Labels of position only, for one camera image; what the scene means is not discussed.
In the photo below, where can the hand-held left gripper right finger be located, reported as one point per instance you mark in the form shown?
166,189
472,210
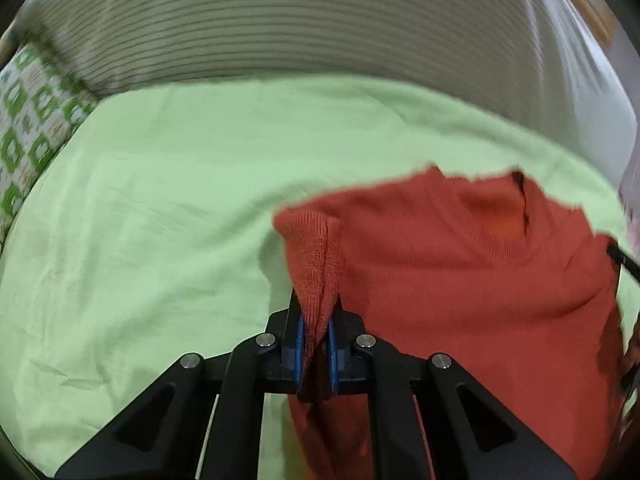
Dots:
333,360

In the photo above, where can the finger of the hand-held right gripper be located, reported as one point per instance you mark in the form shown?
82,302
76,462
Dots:
625,259

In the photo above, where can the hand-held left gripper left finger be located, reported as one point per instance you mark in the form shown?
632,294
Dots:
299,355

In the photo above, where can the red knit sweater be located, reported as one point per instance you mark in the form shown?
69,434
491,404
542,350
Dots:
450,270

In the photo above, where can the light green bed sheet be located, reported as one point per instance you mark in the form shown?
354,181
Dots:
175,210

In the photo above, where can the gold framed painting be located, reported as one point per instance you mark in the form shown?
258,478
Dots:
590,5

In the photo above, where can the striped grey bolster pillow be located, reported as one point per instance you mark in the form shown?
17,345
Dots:
300,25

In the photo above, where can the green patterned pillow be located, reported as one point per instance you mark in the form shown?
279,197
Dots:
30,125

